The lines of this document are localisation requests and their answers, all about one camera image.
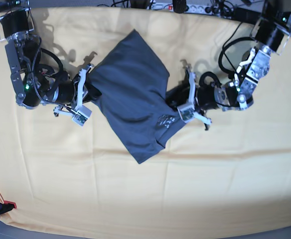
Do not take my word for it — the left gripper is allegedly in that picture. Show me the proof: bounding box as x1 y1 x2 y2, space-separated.
165 59 212 130

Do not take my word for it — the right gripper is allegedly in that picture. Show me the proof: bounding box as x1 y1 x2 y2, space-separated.
52 63 102 117

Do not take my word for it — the blue-grey T-shirt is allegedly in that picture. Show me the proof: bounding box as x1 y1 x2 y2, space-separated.
88 30 185 164

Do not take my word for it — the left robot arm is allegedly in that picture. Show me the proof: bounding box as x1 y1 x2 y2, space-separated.
166 0 291 130

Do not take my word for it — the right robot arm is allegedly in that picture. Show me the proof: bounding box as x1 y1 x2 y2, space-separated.
0 0 94 125

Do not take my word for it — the white power strip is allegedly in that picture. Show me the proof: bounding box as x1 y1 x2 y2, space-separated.
147 0 223 17

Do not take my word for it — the yellow table cloth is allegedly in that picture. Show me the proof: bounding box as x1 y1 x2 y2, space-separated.
0 6 291 239

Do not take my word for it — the black power adapter box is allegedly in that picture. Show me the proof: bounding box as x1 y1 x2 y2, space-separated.
232 7 261 25

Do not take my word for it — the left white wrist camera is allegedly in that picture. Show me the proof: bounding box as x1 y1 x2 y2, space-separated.
177 103 195 123

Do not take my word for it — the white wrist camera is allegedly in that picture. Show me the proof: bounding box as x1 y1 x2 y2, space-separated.
72 105 92 126
177 103 195 123

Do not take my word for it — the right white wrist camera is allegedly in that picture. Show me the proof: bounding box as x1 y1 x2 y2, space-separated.
72 105 92 126

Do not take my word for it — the black round camera pole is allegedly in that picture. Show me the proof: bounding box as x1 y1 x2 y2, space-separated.
172 0 187 14

